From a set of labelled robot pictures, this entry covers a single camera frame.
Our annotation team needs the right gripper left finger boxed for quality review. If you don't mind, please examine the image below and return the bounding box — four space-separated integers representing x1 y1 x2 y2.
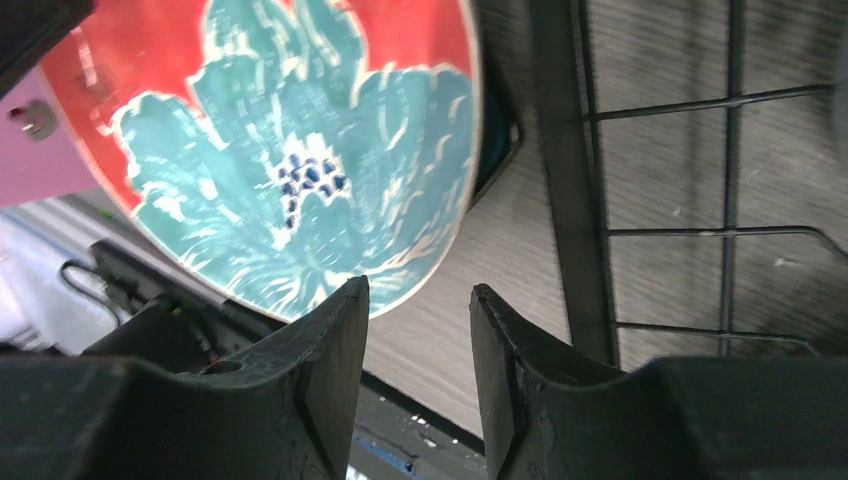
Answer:
1 276 369 479

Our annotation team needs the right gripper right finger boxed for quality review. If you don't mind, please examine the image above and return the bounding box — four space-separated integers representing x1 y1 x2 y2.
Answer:
470 284 847 479

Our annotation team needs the red plate blue flower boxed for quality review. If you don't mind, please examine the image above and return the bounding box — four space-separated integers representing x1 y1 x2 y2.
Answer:
41 1 483 321

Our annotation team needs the black wire dish rack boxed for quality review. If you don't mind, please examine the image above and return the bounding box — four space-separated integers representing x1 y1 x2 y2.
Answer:
531 1 847 370

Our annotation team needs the pink box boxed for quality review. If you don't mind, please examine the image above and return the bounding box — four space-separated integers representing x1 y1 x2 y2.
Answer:
1 68 97 208

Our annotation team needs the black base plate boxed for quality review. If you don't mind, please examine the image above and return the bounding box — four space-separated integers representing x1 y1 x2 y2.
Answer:
347 371 488 480

